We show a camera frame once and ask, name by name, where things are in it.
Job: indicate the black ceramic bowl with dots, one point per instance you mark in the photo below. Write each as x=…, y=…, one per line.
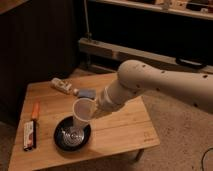
x=69, y=138

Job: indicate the white stapler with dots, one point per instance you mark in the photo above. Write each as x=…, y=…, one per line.
x=60, y=85

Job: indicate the wooden folding table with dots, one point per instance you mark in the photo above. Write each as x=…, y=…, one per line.
x=126, y=130

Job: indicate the metal pole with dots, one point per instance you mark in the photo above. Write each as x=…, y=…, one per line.
x=88, y=33

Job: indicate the black handle on bench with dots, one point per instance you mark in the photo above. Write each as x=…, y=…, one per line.
x=190, y=65

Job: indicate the long wooden bench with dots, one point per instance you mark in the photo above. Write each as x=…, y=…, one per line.
x=121, y=54

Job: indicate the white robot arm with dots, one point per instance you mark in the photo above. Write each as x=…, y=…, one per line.
x=134, y=77

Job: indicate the wooden shelf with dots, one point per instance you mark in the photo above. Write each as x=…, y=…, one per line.
x=165, y=8

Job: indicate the red white flat box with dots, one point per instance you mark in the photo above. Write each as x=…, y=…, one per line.
x=28, y=136

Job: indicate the blue grey sponge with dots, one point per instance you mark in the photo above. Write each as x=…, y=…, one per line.
x=84, y=93

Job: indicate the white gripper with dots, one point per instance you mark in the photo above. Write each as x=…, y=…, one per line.
x=106, y=105

